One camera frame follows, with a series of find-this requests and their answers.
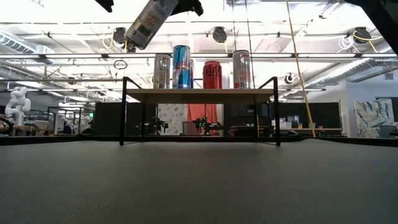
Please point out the wooden shelf black metal legs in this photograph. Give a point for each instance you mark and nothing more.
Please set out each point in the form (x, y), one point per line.
(199, 95)

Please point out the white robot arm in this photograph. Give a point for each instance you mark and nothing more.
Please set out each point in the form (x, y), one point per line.
(17, 105)

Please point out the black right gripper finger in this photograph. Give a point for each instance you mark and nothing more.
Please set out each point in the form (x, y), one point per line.
(189, 6)

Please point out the silver Celsius can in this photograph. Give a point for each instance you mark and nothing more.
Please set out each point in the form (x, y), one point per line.
(162, 71)

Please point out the leaf pattern painted panel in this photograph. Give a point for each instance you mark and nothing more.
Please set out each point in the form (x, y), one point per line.
(373, 118)

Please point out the white patterned panel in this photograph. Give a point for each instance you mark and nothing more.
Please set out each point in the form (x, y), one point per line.
(172, 118)

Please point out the blue Red Bull can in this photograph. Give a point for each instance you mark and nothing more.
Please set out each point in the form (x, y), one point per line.
(181, 67)

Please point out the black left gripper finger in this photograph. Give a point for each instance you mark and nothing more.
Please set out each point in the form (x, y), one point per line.
(104, 4)

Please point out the black table mat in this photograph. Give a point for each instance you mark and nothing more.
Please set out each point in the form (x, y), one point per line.
(93, 186)

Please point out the red Coca-Cola can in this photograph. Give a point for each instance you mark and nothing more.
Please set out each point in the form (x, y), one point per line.
(212, 74)

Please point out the black room divider panel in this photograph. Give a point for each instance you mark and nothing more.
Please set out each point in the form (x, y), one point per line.
(107, 118)

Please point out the black robot green lights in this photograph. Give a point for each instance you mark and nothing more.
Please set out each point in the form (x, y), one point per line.
(154, 126)
(206, 124)

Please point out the Celsius Peach Vibe can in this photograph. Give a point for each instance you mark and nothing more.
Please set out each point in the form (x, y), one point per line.
(241, 70)

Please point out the black rounded object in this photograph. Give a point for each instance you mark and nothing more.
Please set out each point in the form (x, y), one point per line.
(293, 133)

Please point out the black table edge rail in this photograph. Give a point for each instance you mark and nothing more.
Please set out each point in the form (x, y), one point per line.
(40, 140)

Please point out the red fabric panel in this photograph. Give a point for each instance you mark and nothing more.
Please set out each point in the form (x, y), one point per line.
(199, 110)

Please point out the Celsius can pineapple print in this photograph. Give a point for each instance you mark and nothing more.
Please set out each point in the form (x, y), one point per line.
(149, 25)

